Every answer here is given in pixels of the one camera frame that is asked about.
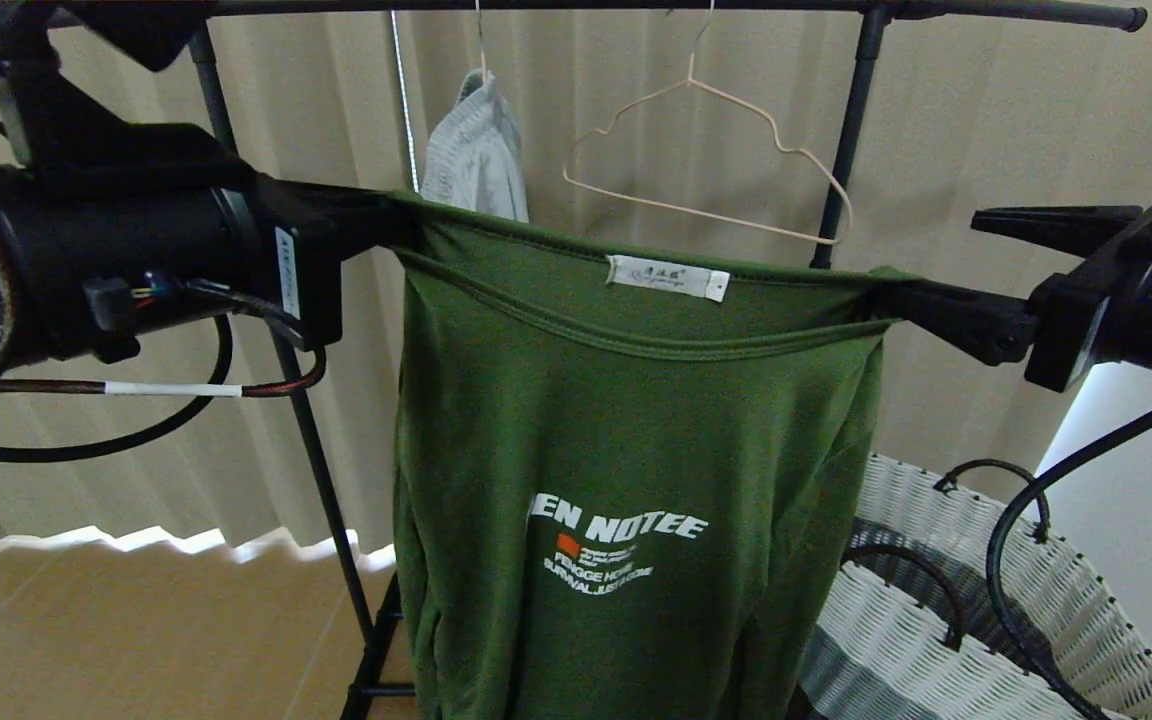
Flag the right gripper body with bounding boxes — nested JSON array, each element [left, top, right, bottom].
[[1024, 198, 1152, 393]]

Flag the pale grey shorts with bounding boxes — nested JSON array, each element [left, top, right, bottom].
[[421, 68, 530, 223]]

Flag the green garment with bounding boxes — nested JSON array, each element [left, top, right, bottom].
[[391, 190, 922, 720]]

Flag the black clothes rack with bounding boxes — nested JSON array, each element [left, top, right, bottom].
[[0, 0, 1149, 720]]

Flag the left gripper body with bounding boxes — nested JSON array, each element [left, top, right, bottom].
[[0, 165, 345, 366]]

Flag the white laundry basket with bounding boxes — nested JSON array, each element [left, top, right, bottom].
[[801, 455, 1152, 720]]

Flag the black cable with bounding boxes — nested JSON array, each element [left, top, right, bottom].
[[0, 315, 234, 463], [986, 380, 1152, 720]]

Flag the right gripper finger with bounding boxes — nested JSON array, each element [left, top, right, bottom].
[[871, 280, 1037, 366], [971, 205, 1142, 258]]

